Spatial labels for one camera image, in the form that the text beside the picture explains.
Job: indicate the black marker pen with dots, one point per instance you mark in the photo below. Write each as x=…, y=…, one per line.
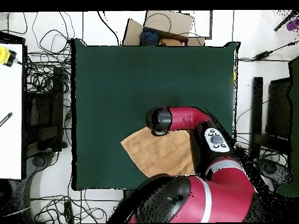
x=5, y=119

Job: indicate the black upright bar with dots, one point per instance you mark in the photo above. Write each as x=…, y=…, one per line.
x=256, y=112

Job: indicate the white side table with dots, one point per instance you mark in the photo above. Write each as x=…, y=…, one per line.
x=10, y=93

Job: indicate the tan terry towel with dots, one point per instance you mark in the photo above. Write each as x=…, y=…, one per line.
x=158, y=154

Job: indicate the black power adapter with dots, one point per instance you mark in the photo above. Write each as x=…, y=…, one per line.
x=261, y=55

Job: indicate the brown cardboard box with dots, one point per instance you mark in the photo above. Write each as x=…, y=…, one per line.
x=168, y=22

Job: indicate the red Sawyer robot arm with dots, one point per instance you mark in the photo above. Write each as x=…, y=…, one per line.
x=186, y=198

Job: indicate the green cloth covered table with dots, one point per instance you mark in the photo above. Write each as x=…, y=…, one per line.
x=294, y=116

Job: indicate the dark blue garment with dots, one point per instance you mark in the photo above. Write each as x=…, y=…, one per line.
x=149, y=37

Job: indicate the purple round object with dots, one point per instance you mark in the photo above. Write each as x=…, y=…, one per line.
x=292, y=25

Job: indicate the yellow and black tool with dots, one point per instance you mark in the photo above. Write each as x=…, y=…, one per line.
x=3, y=56

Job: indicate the dark green table cloth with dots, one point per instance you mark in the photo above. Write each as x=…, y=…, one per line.
x=116, y=81

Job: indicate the orange garment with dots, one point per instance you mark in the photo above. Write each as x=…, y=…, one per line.
x=170, y=42

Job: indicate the black equipment rack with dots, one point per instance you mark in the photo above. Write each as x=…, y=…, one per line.
x=46, y=112

